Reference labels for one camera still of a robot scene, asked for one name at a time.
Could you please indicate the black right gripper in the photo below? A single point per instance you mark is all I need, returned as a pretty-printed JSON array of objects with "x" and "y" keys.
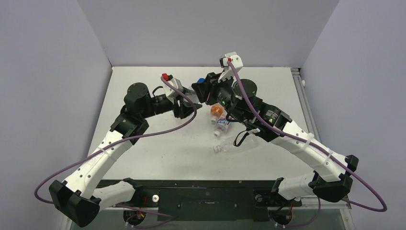
[{"x": 208, "y": 87}]

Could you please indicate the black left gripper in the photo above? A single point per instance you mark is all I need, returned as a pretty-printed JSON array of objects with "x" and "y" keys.
[{"x": 182, "y": 110}]

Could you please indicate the orange drink bottle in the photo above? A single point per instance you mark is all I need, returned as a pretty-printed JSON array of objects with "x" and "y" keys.
[{"x": 216, "y": 111}]

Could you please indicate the blue label water bottle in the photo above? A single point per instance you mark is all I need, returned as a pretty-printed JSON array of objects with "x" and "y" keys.
[{"x": 191, "y": 94}]

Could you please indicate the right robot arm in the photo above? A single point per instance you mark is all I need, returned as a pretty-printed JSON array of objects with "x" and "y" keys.
[{"x": 329, "y": 180}]

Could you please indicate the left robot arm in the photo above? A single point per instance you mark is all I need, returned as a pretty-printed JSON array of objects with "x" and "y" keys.
[{"x": 78, "y": 196}]

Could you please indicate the white blue label bottle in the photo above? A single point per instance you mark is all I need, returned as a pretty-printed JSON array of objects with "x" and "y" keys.
[{"x": 221, "y": 126}]

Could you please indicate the clear empty plastic bottle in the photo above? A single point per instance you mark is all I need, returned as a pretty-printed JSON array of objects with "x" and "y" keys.
[{"x": 228, "y": 146}]

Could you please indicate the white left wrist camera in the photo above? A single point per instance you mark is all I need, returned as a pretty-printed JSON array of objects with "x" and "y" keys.
[{"x": 172, "y": 86}]

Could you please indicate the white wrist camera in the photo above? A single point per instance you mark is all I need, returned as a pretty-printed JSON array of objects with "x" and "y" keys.
[
  {"x": 172, "y": 86},
  {"x": 227, "y": 72}
]

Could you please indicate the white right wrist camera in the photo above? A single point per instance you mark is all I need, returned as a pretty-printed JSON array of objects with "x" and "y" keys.
[{"x": 227, "y": 72}]

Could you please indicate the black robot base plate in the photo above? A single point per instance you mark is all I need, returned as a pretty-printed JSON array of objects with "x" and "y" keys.
[{"x": 196, "y": 200}]

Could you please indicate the aluminium table edge rail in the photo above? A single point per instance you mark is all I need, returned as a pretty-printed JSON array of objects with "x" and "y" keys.
[{"x": 346, "y": 222}]

